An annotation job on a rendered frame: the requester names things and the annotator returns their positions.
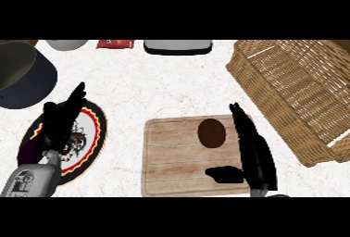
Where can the grey round bowl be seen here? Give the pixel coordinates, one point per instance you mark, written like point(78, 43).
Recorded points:
point(65, 44)

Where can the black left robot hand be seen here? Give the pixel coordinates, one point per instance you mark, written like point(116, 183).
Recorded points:
point(57, 123)

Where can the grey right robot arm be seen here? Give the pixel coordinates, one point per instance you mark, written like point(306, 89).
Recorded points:
point(261, 193)

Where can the wooden cutting board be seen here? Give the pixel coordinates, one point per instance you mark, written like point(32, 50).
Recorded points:
point(190, 157)

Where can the grey black appliance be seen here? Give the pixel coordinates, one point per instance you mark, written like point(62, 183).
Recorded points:
point(177, 47)

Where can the brown wicker basket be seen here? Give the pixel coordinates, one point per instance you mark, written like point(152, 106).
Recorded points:
point(295, 98)

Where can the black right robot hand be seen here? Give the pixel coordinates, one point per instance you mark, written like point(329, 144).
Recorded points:
point(254, 148)

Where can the dark grey pot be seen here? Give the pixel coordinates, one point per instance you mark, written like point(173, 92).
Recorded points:
point(22, 74)

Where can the brown chocolate cupcake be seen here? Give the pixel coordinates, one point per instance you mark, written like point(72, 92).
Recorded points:
point(211, 133)

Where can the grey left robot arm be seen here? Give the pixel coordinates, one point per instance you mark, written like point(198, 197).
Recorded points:
point(34, 180)

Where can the red packet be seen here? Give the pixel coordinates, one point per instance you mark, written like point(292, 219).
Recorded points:
point(115, 43)

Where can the black patterned round plate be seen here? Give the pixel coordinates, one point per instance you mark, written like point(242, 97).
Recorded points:
point(81, 145)

